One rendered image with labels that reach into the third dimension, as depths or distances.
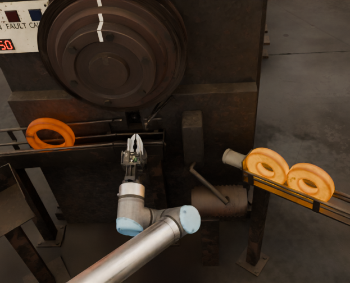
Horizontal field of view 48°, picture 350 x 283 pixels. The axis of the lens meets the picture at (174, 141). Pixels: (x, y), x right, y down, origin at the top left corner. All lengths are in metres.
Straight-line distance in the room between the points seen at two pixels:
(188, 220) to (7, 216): 0.70
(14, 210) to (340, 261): 1.48
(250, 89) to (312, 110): 1.32
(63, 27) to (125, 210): 0.61
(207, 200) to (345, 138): 1.30
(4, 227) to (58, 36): 0.74
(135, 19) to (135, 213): 0.62
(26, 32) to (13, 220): 0.68
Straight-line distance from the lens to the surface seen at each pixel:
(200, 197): 1.58
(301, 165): 1.36
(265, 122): 2.65
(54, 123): 1.57
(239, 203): 1.58
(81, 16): 1.20
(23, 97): 1.65
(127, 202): 1.35
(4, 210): 1.65
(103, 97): 1.29
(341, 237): 2.19
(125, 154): 1.41
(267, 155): 1.38
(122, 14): 1.17
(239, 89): 1.50
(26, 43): 1.51
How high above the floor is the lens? 1.80
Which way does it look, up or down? 46 degrees down
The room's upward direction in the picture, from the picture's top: 6 degrees counter-clockwise
